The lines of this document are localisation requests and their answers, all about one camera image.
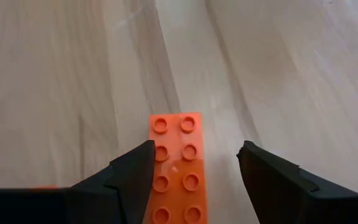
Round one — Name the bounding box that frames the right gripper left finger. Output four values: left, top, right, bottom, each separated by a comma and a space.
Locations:
0, 139, 157, 224

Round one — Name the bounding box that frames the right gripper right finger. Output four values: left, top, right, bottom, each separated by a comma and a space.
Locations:
236, 140, 358, 224

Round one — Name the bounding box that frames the orange long studded block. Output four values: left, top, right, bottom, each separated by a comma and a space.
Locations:
31, 184, 60, 190

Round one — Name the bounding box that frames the orange rectangular block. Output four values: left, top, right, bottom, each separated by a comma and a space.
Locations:
142, 112, 209, 224

